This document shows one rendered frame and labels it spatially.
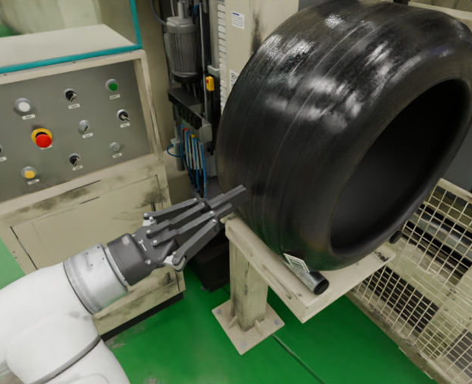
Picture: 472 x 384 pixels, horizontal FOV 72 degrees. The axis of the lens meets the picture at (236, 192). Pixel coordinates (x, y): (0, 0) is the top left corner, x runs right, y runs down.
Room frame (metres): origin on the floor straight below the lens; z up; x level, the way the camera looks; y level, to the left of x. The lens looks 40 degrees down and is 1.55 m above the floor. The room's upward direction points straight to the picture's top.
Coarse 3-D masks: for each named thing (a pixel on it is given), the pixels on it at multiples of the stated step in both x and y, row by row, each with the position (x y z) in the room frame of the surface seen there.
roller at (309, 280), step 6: (288, 264) 0.50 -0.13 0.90; (294, 270) 0.49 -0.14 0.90; (300, 270) 0.48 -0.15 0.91; (300, 276) 0.47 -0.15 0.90; (306, 276) 0.46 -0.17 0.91; (312, 276) 0.46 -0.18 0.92; (318, 276) 0.45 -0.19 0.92; (306, 282) 0.45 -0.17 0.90; (312, 282) 0.44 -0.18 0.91; (318, 282) 0.44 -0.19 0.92; (324, 282) 0.44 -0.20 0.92; (312, 288) 0.43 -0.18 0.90; (318, 288) 0.43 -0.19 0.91; (324, 288) 0.44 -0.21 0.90; (318, 294) 0.43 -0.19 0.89
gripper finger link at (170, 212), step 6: (198, 198) 0.42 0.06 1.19; (180, 204) 0.41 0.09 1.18; (186, 204) 0.41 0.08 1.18; (192, 204) 0.41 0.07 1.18; (162, 210) 0.40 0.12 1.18; (168, 210) 0.40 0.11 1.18; (174, 210) 0.40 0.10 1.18; (180, 210) 0.40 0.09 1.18; (186, 210) 0.41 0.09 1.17; (144, 216) 0.39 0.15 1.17; (150, 216) 0.39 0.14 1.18; (156, 216) 0.39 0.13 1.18; (162, 216) 0.39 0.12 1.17; (168, 216) 0.40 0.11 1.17; (174, 216) 0.40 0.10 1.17
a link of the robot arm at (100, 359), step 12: (96, 348) 0.21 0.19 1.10; (108, 348) 0.22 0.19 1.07; (84, 360) 0.19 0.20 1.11; (96, 360) 0.19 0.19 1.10; (108, 360) 0.20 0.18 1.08; (72, 372) 0.17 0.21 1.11; (84, 372) 0.18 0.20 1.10; (96, 372) 0.18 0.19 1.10; (108, 372) 0.18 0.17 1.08; (120, 372) 0.19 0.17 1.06
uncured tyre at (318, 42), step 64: (256, 64) 0.58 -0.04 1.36; (320, 64) 0.49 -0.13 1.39; (384, 64) 0.46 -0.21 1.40; (448, 64) 0.51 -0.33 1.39; (256, 128) 0.48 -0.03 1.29; (320, 128) 0.42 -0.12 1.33; (384, 128) 0.43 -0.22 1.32; (448, 128) 0.69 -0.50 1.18; (256, 192) 0.43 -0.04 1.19; (320, 192) 0.38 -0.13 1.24; (384, 192) 0.69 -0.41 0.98; (320, 256) 0.40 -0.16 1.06
